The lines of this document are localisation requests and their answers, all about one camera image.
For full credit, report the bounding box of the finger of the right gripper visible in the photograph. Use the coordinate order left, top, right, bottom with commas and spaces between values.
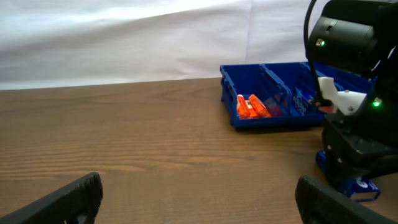
324, 154, 354, 189

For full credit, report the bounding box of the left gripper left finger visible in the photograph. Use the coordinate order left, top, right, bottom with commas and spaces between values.
0, 172, 104, 224

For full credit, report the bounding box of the blue candy pack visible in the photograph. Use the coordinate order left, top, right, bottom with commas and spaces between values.
315, 150, 382, 203
292, 88, 315, 116

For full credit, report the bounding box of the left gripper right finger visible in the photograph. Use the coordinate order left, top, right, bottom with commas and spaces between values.
294, 175, 398, 224

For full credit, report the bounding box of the blue tray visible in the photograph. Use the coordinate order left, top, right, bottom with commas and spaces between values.
220, 60, 374, 131

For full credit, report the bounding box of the orange candy box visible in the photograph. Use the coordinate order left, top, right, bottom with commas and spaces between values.
248, 93, 272, 119
236, 94, 251, 119

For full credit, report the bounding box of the black cable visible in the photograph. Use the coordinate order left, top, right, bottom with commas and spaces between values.
303, 0, 333, 108

